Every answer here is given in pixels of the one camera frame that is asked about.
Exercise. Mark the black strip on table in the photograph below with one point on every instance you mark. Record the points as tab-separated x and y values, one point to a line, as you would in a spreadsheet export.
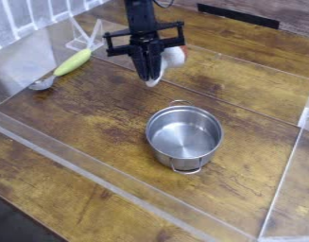
239	16

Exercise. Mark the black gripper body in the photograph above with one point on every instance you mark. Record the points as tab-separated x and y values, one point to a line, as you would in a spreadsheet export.
145	39

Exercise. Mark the silver metal pot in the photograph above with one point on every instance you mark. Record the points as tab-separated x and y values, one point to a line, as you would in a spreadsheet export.
185	135

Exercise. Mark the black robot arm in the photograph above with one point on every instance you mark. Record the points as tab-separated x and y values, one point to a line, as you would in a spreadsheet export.
141	10

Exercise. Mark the green handled metal spoon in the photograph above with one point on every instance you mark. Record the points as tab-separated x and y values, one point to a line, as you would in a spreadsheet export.
70	65

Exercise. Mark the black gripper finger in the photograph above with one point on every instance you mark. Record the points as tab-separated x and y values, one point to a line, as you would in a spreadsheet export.
155	59
139	56

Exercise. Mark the white red toy mushroom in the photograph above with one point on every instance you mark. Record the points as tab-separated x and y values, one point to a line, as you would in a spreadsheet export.
174	58

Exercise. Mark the clear acrylic stand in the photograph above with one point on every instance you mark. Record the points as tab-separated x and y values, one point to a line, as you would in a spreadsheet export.
83	40

